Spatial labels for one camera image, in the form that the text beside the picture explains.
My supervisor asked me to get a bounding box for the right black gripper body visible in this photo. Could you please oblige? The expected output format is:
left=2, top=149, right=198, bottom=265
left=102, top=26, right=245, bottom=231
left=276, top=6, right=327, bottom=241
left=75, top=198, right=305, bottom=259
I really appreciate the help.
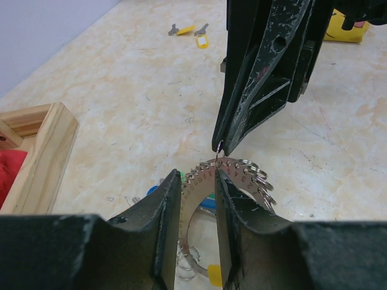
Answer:
left=290, top=1, right=386, bottom=103

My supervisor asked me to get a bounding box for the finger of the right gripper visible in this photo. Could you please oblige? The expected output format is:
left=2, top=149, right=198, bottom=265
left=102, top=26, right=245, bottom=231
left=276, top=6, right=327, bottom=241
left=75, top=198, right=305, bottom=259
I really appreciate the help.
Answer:
left=212, top=1, right=273, bottom=151
left=223, top=1, right=315, bottom=156

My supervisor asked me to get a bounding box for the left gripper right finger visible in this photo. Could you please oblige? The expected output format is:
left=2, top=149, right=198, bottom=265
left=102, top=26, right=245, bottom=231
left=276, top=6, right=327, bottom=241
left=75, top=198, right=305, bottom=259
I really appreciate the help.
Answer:
left=215, top=170, right=386, bottom=289

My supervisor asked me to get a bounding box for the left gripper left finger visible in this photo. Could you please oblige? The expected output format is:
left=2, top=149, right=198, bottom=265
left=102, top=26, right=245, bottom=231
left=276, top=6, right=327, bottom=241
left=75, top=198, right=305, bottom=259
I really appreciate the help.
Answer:
left=1, top=170, right=181, bottom=289

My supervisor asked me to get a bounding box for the blue key tag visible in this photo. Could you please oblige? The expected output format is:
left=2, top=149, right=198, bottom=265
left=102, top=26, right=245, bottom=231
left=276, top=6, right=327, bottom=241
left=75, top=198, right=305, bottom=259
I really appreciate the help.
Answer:
left=146, top=185, right=158, bottom=196

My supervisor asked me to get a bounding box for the metal numbered key organiser ring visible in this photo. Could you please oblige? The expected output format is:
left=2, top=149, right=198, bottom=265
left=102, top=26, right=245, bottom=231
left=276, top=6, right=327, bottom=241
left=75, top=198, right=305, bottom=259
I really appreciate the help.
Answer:
left=177, top=140, right=278, bottom=286

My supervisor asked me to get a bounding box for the red crumpled cloth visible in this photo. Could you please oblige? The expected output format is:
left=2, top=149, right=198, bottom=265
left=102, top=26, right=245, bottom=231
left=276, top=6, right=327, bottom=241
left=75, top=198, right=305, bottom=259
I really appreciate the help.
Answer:
left=0, top=149, right=27, bottom=206

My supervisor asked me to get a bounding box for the wooden clothes rack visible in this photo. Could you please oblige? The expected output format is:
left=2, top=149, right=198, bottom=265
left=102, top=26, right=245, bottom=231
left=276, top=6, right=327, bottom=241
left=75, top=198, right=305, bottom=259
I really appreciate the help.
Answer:
left=1, top=102, right=79, bottom=215

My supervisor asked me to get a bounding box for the key with yellow window tag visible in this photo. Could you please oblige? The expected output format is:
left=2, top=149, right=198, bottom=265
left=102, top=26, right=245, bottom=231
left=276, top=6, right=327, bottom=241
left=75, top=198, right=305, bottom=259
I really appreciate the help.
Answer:
left=193, top=23, right=209, bottom=49

